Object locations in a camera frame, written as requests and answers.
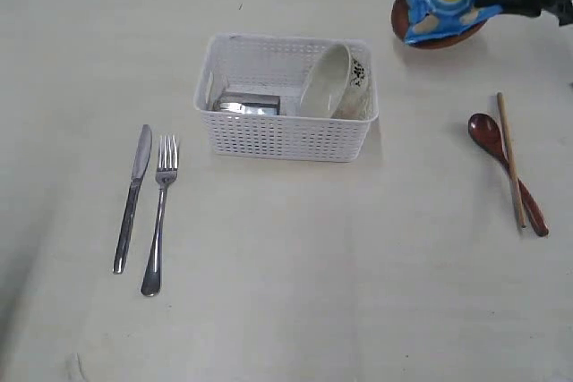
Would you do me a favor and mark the wooden chopstick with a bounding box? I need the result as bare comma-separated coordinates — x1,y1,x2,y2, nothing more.
496,92,526,229

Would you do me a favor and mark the brown round plate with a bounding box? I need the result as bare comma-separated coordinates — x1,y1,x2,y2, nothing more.
390,0,498,51

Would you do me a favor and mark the dark red wooden spoon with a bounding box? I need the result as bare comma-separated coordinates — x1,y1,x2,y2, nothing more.
467,112,550,238

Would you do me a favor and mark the white ceramic bowl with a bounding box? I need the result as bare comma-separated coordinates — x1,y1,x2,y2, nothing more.
297,44,370,120

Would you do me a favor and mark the steel cup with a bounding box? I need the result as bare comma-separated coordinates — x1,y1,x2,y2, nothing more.
211,91,281,116

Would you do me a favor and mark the silver fork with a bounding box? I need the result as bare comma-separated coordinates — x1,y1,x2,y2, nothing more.
141,135,179,297

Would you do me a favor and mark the silver table knife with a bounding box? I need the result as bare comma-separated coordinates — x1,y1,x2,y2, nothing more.
113,124,152,275

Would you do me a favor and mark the white perforated plastic basket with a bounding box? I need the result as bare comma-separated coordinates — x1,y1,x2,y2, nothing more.
193,33,379,162

